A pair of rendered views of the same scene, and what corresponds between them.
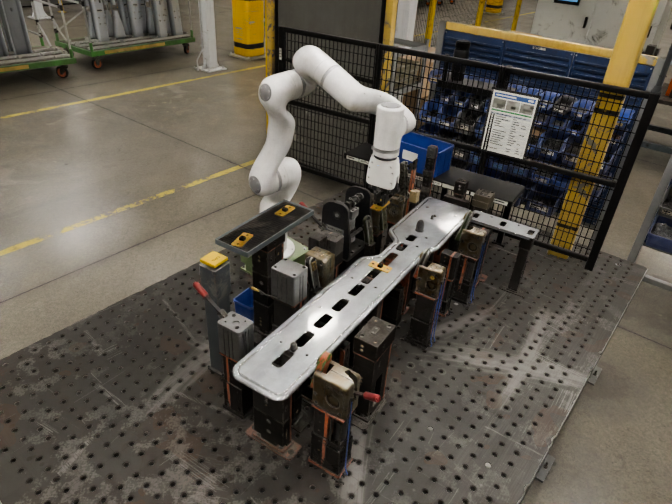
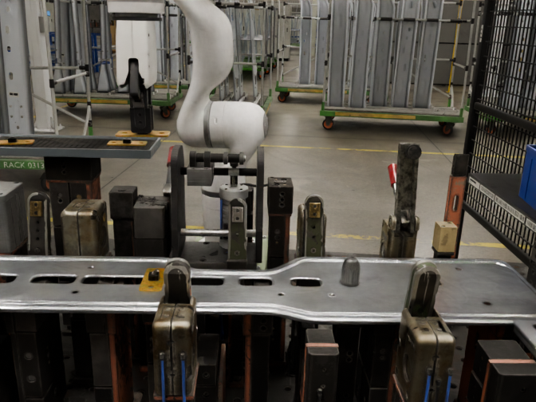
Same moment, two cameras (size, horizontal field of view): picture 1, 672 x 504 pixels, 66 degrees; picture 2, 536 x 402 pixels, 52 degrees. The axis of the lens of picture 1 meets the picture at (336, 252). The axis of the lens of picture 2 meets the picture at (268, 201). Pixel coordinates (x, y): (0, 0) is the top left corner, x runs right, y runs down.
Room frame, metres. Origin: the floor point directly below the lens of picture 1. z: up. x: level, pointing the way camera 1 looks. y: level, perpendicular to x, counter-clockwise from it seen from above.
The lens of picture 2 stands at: (1.28, -0.99, 1.43)
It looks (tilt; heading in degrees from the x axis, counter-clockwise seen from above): 18 degrees down; 57
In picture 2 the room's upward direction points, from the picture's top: 2 degrees clockwise
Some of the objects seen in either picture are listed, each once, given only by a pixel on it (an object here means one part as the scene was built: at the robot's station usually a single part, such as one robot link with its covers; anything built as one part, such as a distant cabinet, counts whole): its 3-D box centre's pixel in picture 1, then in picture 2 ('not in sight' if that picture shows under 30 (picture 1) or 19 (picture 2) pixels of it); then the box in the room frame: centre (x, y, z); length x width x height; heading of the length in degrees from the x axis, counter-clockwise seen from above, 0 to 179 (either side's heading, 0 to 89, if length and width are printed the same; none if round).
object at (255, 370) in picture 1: (379, 271); (141, 284); (1.56, -0.16, 1.00); 1.38 x 0.22 x 0.02; 150
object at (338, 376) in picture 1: (334, 419); not in sight; (0.98, -0.03, 0.88); 0.15 x 0.11 x 0.36; 60
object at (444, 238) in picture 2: (409, 226); (435, 307); (2.11, -0.33, 0.88); 0.04 x 0.04 x 0.36; 60
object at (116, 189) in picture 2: (315, 280); (128, 276); (1.61, 0.07, 0.90); 0.05 x 0.05 x 0.40; 60
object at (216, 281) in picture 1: (218, 318); not in sight; (1.33, 0.37, 0.92); 0.08 x 0.08 x 0.44; 60
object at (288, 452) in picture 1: (272, 407); not in sight; (1.03, 0.15, 0.84); 0.18 x 0.06 x 0.29; 60
